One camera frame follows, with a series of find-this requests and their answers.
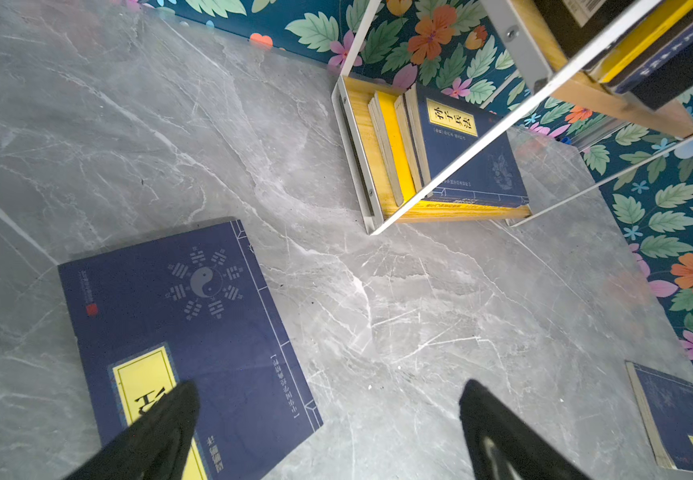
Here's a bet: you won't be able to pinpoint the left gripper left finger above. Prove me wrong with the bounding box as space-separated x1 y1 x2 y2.
68 380 200 479

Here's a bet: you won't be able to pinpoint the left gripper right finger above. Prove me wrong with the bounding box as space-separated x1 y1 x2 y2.
459 379 588 479

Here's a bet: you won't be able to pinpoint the navy book yellow label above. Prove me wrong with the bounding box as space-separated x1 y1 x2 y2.
405 83 531 208
395 94 424 191

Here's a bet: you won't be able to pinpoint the black book white characters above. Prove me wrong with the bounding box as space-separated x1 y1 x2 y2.
631 43 693 110

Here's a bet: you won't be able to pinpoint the dark portrait book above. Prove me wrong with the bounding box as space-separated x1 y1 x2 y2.
606 9 693 95

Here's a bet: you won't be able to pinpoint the yellow cartoon cover book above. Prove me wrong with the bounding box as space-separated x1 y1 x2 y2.
588 0 693 84

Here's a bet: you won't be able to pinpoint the yellow book on lower shelf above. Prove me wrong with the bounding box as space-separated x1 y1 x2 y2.
369 85 531 221

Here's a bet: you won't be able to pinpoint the white wooden two-tier shelf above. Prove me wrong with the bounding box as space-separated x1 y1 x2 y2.
334 1 693 241

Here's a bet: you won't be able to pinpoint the black book leaning on shelf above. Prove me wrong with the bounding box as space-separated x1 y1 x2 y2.
535 0 633 57

